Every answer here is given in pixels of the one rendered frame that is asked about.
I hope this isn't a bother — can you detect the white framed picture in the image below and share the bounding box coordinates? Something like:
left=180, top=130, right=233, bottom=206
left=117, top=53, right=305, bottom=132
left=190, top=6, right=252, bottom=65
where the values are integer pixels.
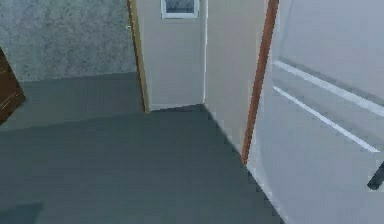
left=160, top=0, right=201, bottom=20

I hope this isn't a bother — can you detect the white room door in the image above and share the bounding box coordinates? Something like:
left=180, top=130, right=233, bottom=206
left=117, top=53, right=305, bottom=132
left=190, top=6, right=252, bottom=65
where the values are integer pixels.
left=247, top=0, right=384, bottom=224

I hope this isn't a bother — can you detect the dark brown wooden cupboard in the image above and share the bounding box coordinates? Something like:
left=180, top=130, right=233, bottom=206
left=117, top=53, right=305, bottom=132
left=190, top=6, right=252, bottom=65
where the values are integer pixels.
left=0, top=48, right=27, bottom=126

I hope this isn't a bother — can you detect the orange brown door frame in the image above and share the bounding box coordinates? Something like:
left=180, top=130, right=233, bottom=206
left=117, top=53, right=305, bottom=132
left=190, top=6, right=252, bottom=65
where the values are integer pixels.
left=240, top=0, right=280, bottom=166

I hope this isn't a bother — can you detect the yellow wooden door frame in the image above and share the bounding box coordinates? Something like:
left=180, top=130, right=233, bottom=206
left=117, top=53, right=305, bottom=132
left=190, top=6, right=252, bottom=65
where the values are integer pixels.
left=126, top=0, right=151, bottom=114

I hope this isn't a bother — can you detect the black door handle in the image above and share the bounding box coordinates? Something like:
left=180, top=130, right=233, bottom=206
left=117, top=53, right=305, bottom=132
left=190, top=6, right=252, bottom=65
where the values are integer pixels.
left=367, top=161, right=384, bottom=191

